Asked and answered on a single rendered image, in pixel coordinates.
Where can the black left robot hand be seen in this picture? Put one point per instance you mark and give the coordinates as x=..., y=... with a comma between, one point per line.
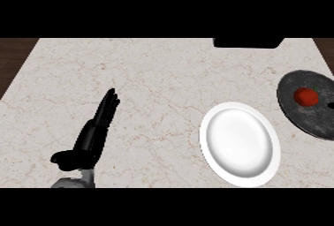
x=94, y=126

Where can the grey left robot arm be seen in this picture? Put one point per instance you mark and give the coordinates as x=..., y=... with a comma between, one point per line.
x=80, y=181

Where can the white oval plate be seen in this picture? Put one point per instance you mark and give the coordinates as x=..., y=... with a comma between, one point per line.
x=239, y=144

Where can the dark grey pan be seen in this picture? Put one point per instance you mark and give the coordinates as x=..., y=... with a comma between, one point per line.
x=309, y=117

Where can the red bell pepper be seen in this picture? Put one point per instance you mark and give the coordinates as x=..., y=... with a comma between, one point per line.
x=306, y=96

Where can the black appliance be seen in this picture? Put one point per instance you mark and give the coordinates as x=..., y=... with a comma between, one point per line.
x=247, y=43

